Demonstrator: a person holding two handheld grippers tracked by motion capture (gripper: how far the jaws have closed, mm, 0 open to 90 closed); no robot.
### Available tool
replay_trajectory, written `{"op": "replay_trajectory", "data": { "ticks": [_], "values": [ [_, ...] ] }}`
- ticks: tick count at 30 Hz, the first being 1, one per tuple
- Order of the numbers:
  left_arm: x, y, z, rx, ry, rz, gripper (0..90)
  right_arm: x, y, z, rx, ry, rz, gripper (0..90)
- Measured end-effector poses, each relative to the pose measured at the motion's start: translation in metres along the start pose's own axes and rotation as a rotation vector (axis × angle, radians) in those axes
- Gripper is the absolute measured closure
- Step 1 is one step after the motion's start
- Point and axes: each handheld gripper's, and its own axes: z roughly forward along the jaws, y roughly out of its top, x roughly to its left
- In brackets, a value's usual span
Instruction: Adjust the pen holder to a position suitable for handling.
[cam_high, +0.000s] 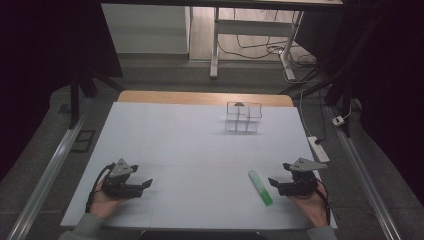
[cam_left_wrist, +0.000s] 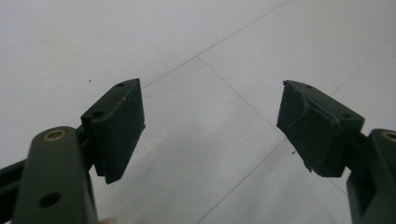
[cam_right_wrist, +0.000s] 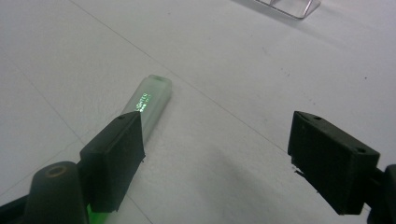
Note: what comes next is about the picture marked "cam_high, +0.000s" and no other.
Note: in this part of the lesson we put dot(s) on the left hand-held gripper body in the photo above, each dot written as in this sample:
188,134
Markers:
116,188

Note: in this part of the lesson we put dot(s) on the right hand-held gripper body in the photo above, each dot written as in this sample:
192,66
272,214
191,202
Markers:
301,185

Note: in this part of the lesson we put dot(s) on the green translucent tube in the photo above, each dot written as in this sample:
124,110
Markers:
260,188

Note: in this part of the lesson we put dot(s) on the clear acrylic compartment organizer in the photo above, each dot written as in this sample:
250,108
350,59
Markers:
243,120

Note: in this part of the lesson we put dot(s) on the person's left hand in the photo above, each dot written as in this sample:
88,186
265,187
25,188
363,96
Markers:
103,205

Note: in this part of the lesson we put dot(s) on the person's right hand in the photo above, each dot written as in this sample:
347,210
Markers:
315,208

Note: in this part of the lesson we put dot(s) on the white power strip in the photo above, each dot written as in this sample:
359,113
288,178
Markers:
318,150

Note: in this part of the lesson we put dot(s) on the black plug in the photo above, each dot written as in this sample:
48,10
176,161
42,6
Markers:
319,141

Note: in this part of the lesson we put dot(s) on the white table cover board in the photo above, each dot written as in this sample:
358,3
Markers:
186,160

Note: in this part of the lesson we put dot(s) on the small white adapter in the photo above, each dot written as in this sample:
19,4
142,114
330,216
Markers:
338,121

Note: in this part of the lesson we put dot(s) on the small dark object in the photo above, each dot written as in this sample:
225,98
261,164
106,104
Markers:
239,104

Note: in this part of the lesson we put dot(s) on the black tripod stand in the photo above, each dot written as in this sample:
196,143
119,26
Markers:
336,86
75,96

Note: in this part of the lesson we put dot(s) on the dark curtain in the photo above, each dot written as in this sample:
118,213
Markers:
36,66
393,93

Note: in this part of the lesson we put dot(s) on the white cabinet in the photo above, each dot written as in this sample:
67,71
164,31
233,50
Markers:
145,30

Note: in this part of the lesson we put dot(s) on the aluminium rail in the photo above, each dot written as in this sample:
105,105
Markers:
46,180
366,180

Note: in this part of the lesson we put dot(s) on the white desk frame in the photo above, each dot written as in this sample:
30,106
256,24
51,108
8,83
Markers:
250,27

